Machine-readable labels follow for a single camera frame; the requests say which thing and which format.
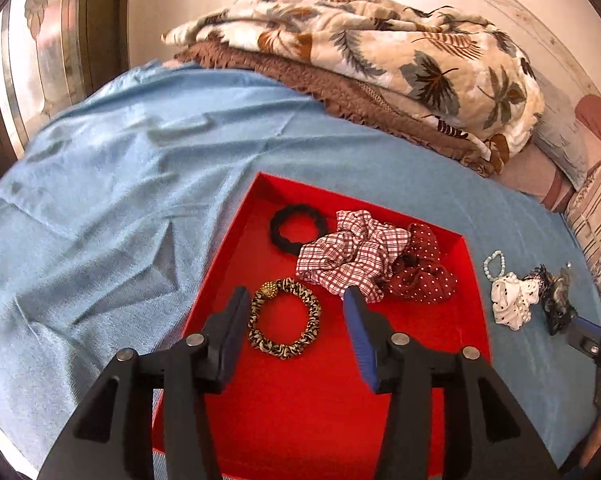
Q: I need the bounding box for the red cardboard box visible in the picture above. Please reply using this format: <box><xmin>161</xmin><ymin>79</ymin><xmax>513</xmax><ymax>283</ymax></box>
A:
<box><xmin>152</xmin><ymin>171</ymin><xmax>493</xmax><ymax>480</ymax></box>

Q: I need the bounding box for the leopard print hair tie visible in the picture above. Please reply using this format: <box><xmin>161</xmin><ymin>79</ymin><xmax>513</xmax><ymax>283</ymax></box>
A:
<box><xmin>248</xmin><ymin>280</ymin><xmax>322</xmax><ymax>361</ymax></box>

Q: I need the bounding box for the leaf print blanket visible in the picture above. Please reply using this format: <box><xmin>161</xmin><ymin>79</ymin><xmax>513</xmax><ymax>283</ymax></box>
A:
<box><xmin>161</xmin><ymin>0</ymin><xmax>546</xmax><ymax>161</ymax></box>

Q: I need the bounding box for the small white bead bracelet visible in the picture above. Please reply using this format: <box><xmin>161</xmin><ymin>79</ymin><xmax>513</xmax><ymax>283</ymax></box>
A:
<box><xmin>483</xmin><ymin>251</ymin><xmax>508</xmax><ymax>282</ymax></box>

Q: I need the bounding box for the brown ruffled blanket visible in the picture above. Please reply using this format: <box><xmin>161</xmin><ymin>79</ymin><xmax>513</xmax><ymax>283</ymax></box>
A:
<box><xmin>173</xmin><ymin>42</ymin><xmax>498</xmax><ymax>177</ymax></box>

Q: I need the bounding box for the black claw hair clip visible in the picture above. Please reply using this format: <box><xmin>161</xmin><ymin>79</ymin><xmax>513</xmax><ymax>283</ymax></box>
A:
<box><xmin>543</xmin><ymin>267</ymin><xmax>578</xmax><ymax>336</ymax></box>

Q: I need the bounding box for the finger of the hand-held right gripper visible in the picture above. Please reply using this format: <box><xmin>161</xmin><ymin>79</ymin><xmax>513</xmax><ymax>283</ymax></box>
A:
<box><xmin>565</xmin><ymin>316</ymin><xmax>601</xmax><ymax>367</ymax></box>

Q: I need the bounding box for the white cherry print scrunchie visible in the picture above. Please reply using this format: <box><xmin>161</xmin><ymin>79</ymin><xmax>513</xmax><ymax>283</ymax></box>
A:
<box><xmin>490</xmin><ymin>272</ymin><xmax>540</xmax><ymax>332</ymax></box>

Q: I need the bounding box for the dark red polka dot scrunchie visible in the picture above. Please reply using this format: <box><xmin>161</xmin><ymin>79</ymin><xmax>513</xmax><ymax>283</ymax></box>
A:
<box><xmin>383</xmin><ymin>223</ymin><xmax>458</xmax><ymax>305</ymax></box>

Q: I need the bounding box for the striped floral pillow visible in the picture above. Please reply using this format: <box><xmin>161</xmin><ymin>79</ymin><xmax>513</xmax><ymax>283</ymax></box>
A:
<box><xmin>565</xmin><ymin>160</ymin><xmax>601</xmax><ymax>301</ymax></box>

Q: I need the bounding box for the pink pillow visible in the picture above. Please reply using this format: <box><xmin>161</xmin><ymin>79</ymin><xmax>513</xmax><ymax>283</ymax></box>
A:
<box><xmin>495</xmin><ymin>150</ymin><xmax>576</xmax><ymax>212</ymax></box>

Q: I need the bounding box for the blue bed sheet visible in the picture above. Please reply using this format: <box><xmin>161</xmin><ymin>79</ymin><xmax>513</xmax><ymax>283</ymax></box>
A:
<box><xmin>0</xmin><ymin>60</ymin><xmax>601</xmax><ymax>480</ymax></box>

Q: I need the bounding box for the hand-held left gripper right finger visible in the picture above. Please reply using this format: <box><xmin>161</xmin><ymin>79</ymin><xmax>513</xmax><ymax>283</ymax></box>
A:
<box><xmin>343</xmin><ymin>286</ymin><xmax>561</xmax><ymax>480</ymax></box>

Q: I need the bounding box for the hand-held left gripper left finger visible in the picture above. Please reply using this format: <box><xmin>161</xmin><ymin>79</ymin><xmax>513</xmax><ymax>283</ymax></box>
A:
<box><xmin>37</xmin><ymin>286</ymin><xmax>254</xmax><ymax>480</ymax></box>

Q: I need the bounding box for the grey white patterned pillow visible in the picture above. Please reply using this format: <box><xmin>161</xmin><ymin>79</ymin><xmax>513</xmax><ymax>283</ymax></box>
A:
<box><xmin>533</xmin><ymin>57</ymin><xmax>596</xmax><ymax>187</ymax></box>

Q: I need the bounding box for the red white plaid scrunchie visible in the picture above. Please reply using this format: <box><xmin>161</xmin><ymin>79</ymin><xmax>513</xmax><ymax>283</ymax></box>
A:
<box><xmin>295</xmin><ymin>210</ymin><xmax>411</xmax><ymax>305</ymax></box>

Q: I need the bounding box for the black hair tie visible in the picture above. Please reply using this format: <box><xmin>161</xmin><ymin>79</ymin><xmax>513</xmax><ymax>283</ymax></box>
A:
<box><xmin>270</xmin><ymin>203</ymin><xmax>331</xmax><ymax>254</ymax></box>

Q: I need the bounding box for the pink padded cushion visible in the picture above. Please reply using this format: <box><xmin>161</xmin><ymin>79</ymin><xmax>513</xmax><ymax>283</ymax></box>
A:
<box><xmin>575</xmin><ymin>92</ymin><xmax>601</xmax><ymax>161</ymax></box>

